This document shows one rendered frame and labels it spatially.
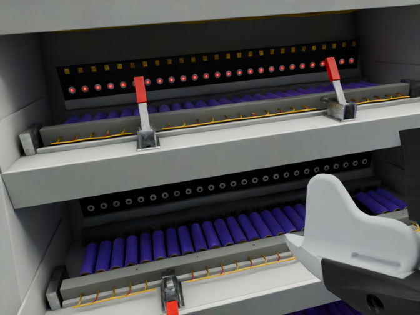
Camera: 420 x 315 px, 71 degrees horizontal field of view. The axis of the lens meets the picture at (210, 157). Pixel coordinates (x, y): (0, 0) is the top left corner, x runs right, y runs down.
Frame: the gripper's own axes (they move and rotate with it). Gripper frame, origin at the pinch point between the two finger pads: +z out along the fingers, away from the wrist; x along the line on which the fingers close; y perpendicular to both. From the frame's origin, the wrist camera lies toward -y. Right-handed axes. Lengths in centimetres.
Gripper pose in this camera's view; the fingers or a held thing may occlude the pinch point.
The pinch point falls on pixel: (360, 235)
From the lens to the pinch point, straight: 24.6
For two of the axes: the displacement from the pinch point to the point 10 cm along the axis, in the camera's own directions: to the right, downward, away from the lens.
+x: -9.8, 1.5, -1.7
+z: -1.6, 0.3, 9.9
